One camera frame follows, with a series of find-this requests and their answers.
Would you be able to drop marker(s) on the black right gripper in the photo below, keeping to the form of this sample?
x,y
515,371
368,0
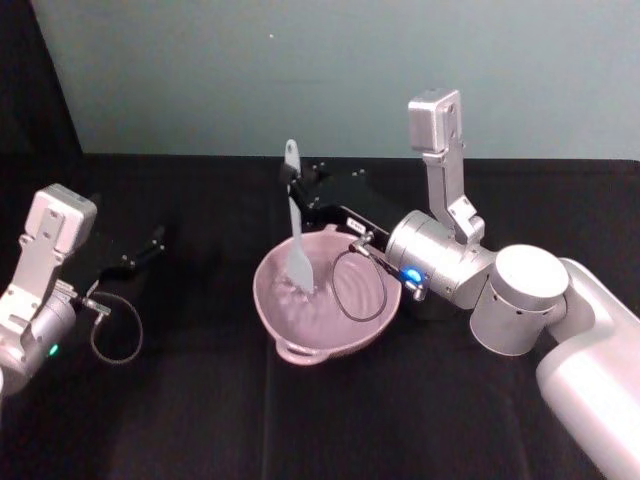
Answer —
x,y
357,195

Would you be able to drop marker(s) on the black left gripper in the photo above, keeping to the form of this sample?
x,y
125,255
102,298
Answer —
x,y
97,260

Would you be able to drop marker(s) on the grey-blue silicone spatula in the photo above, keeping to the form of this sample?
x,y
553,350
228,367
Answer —
x,y
301,265

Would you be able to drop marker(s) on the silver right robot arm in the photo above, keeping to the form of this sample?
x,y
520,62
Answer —
x,y
530,300

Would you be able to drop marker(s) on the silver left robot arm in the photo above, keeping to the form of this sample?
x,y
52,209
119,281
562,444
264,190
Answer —
x,y
35,320

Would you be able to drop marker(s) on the black table cloth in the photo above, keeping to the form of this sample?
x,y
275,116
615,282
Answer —
x,y
200,425

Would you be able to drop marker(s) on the black curtain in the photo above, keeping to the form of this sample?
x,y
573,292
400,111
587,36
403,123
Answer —
x,y
25,75

